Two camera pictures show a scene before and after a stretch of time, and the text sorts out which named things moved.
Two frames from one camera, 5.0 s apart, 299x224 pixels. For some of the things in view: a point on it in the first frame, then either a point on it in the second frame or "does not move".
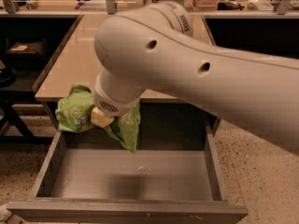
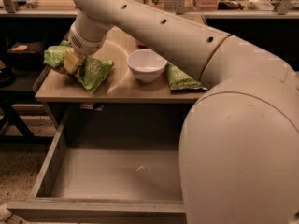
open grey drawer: [95, 176] does not move
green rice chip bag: [74, 115] → [91, 74]
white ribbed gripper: [109, 105] → [83, 45]
